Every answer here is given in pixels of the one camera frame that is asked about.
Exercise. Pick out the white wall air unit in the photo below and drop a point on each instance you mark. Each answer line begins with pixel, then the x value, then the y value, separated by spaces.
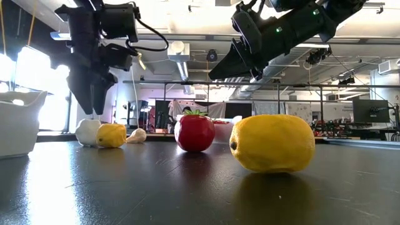
pixel 389 66

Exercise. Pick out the red toy tomato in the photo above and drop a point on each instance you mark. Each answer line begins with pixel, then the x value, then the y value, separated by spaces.
pixel 194 132

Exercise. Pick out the black ceiling camera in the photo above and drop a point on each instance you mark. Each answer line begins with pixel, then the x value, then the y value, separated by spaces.
pixel 212 55

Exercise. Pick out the yellow toy lemon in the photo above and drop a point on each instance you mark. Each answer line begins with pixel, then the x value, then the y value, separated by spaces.
pixel 111 135
pixel 272 143

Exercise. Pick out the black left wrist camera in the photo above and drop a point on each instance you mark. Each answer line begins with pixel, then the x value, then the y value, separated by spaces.
pixel 118 22

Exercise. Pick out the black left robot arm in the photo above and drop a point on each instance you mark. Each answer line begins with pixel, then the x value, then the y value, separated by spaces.
pixel 90 2

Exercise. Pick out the white ceiling box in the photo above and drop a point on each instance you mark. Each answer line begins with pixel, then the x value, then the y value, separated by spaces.
pixel 178 51

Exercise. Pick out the small translucent plastic basket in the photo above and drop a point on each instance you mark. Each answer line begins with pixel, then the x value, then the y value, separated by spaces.
pixel 223 134

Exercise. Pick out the dark background monitor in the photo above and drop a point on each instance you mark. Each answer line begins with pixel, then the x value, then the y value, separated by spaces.
pixel 371 111

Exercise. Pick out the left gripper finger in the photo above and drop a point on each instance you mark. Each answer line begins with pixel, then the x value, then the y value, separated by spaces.
pixel 101 92
pixel 82 90

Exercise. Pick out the white dotted cloth backdrop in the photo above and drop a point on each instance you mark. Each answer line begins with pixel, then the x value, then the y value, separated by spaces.
pixel 175 107

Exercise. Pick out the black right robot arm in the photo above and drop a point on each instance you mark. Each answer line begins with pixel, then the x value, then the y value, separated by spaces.
pixel 306 25

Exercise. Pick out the small yellow tag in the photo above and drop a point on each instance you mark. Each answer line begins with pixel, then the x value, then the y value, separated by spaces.
pixel 141 62

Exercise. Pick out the silver ceiling duct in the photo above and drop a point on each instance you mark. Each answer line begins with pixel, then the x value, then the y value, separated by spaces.
pixel 278 67

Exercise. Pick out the black pipe rail stand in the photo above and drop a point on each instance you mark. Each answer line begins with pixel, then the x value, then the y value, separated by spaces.
pixel 281 85

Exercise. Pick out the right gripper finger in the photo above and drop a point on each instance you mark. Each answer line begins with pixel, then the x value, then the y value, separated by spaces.
pixel 232 61
pixel 247 72

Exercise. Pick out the white toy garlic bulb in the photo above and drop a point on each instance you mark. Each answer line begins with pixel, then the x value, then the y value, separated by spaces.
pixel 86 132
pixel 137 136

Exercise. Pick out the large translucent plastic basket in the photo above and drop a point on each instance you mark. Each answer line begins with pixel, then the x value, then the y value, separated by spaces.
pixel 18 131

